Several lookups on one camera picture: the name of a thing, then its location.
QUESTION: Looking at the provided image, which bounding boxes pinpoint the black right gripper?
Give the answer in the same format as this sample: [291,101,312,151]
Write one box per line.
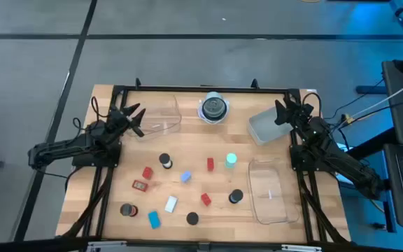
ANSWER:
[274,99,316,126]

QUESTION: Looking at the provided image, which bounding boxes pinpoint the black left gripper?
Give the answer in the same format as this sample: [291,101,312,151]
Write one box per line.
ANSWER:
[107,102,147,139]

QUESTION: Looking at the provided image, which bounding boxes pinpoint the white sand timer black caps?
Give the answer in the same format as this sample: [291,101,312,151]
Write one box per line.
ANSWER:
[158,153,174,170]

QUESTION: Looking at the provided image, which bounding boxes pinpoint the teal capped sand timer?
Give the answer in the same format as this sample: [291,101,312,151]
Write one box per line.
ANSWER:
[225,152,238,169]

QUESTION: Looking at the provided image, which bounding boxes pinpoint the red framed small box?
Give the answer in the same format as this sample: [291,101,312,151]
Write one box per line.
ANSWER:
[132,179,149,193]

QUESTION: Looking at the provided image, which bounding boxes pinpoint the red sand timer black caps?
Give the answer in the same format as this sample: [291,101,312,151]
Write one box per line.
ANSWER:
[119,202,139,218]

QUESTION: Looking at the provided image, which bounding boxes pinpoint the blue sand timer black caps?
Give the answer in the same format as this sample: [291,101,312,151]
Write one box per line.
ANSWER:
[228,188,244,205]

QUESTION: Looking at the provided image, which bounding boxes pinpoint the white eraser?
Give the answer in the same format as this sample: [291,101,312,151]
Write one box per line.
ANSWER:
[164,195,179,214]

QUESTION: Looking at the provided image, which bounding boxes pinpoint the black capped sand timer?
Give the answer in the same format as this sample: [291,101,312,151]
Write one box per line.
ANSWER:
[185,211,200,226]

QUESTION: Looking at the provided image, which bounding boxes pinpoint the small clear plastic container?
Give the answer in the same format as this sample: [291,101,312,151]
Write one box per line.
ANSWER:
[123,93,183,142]

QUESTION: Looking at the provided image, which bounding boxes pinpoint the white round device black centre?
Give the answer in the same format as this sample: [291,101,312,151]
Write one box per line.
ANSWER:
[197,91,231,125]

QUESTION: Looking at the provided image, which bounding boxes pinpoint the large clear plastic container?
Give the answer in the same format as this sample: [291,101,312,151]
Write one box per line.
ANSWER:
[246,157,301,225]

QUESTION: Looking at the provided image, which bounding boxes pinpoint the white paper sheet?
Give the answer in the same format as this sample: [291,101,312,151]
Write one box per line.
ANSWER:
[334,141,358,186]

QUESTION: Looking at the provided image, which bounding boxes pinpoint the black floor bar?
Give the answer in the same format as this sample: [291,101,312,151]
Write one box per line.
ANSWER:
[355,85,388,95]

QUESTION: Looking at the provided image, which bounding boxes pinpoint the black slanted stand bar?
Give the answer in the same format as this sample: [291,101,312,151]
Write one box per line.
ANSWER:
[344,126,398,160]

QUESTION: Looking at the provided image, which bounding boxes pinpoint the blue eraser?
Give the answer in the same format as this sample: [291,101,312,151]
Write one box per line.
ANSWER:
[147,210,162,230]

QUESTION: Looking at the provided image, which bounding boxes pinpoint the black rig crossbar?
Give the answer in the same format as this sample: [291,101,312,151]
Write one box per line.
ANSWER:
[0,236,403,252]

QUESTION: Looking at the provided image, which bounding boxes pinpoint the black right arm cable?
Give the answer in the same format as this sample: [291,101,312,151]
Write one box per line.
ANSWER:
[301,91,324,118]

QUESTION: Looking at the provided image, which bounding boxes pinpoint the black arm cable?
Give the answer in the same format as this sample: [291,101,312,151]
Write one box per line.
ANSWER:
[301,91,324,118]
[71,95,111,134]

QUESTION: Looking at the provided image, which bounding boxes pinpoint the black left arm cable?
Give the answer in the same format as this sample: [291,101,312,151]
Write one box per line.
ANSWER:
[71,95,111,134]

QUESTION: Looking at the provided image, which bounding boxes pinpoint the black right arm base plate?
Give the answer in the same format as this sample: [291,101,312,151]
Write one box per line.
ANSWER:
[289,144,341,173]

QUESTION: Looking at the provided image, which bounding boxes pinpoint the black aluminium table frame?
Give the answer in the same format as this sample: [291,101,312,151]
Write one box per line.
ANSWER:
[59,77,351,245]

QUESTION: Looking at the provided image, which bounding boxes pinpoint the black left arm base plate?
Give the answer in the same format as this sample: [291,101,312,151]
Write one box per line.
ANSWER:
[71,141,122,169]

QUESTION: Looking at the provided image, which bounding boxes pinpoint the white cable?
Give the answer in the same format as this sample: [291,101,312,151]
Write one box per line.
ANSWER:
[348,74,403,122]

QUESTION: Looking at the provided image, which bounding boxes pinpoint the silver metal bracket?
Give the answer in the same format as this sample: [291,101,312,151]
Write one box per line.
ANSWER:
[85,240,128,252]
[281,244,323,252]

